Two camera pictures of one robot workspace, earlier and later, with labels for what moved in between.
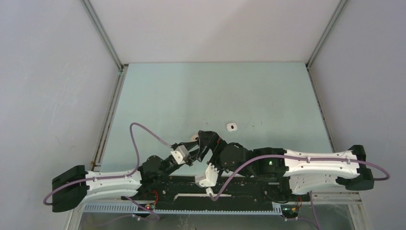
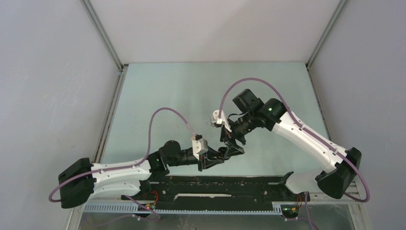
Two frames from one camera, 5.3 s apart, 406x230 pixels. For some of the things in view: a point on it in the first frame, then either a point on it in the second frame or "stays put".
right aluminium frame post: (340, 7) stays put
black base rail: (240, 193) stays put
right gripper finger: (208, 140) to (232, 150)
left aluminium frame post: (99, 155) stays put
